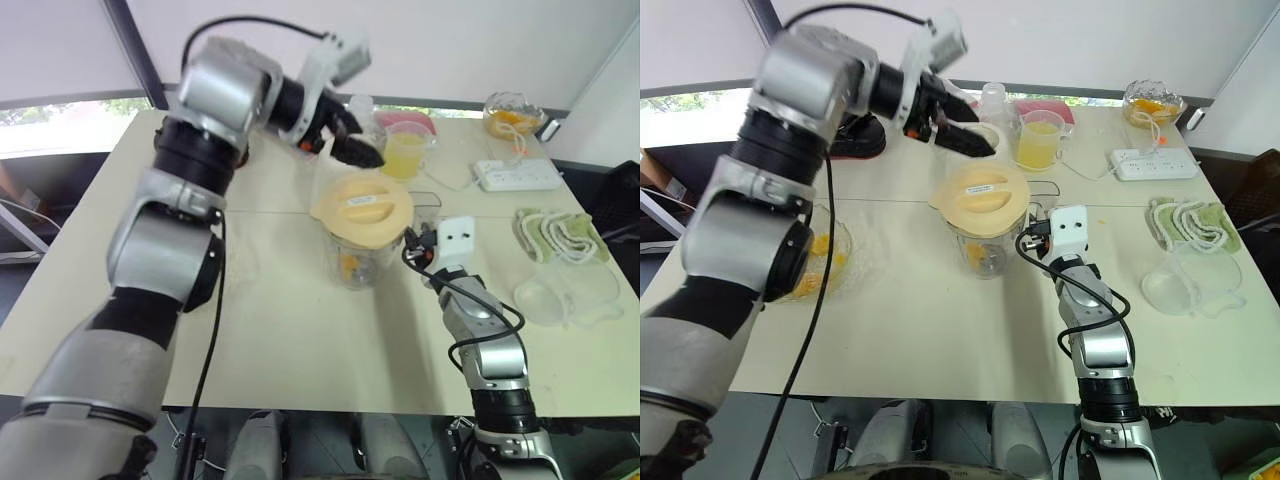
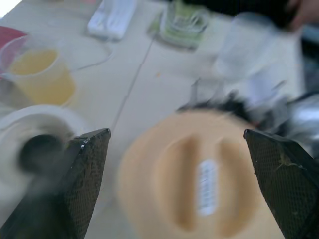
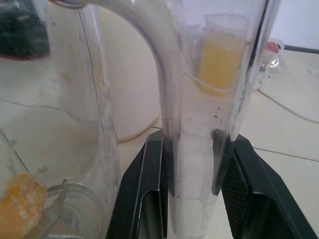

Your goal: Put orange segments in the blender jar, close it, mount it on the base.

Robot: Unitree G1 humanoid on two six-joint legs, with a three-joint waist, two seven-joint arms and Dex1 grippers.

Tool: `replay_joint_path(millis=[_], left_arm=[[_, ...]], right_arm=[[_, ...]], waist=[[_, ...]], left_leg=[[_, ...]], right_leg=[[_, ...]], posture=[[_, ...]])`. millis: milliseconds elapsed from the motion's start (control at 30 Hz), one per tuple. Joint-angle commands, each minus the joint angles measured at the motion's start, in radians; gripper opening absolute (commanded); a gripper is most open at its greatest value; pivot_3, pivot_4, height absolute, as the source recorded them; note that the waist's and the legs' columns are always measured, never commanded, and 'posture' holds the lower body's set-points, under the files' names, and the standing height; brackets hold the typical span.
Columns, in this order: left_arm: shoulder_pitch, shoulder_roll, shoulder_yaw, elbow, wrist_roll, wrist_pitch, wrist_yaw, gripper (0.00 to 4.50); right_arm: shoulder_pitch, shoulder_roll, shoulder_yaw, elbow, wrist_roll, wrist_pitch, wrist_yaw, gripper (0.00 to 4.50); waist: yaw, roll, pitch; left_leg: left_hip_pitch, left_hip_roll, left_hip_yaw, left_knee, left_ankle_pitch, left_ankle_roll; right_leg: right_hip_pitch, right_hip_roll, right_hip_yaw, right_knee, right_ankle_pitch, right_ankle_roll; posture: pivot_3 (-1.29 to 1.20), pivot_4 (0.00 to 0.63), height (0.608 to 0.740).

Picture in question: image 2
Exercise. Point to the white power strip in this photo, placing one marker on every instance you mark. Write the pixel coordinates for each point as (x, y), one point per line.
(112, 20)

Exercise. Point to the person's bare hand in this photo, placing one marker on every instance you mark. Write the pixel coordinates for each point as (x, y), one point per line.
(307, 11)

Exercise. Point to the cream blender base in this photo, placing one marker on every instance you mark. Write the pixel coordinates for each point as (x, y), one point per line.
(49, 117)

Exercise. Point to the person in dark clothes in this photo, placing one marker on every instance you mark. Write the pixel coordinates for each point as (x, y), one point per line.
(249, 7)

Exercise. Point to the green white-trimmed cloth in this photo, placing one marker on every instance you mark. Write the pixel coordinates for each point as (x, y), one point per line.
(179, 32)

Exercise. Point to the measuring cup with orange juice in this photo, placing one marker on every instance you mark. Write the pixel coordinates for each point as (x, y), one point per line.
(42, 77)

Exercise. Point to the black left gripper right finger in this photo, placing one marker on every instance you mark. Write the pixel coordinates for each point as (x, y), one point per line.
(286, 184)

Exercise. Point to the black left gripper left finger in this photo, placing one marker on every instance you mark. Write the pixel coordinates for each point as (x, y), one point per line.
(79, 186)

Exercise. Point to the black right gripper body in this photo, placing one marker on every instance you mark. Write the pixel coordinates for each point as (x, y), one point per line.
(249, 114)

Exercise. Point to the beige blender lid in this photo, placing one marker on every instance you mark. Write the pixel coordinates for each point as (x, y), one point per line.
(179, 174)

